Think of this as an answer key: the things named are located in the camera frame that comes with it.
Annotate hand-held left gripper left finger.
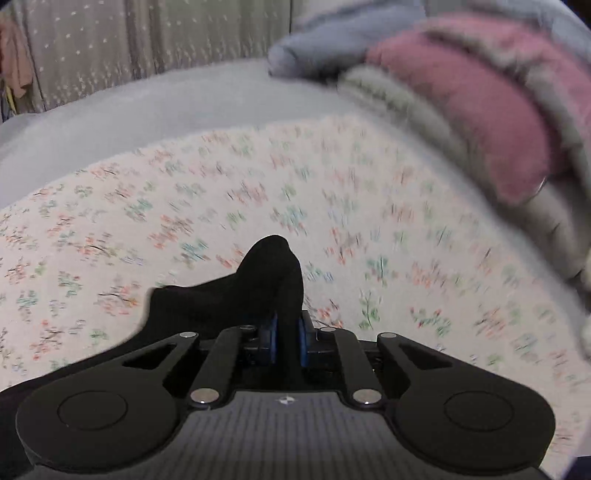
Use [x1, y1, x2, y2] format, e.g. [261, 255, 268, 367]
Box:
[121, 312, 280, 409]

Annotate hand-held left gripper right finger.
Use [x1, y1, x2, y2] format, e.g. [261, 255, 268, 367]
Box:
[297, 310, 455, 409]

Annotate black pants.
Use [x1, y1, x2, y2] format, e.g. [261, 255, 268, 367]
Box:
[0, 234, 305, 467]

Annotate floral print blanket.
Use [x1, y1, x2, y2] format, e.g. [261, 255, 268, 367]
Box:
[0, 114, 589, 480]

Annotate grey bed sheet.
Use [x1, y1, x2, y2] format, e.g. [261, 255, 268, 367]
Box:
[0, 60, 591, 333]

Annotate cream folded fluffy blanket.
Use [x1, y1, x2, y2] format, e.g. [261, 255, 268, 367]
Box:
[337, 65, 467, 158]

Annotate pink and white blanket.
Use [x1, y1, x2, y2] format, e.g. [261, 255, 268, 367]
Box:
[367, 14, 591, 206]

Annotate blue-grey cloth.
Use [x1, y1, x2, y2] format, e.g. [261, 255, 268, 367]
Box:
[267, 0, 428, 78]

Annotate grey patterned curtain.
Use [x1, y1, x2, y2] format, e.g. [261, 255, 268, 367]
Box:
[18, 0, 296, 112]

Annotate peach hanging cloth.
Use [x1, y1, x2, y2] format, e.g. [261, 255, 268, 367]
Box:
[0, 18, 35, 100]

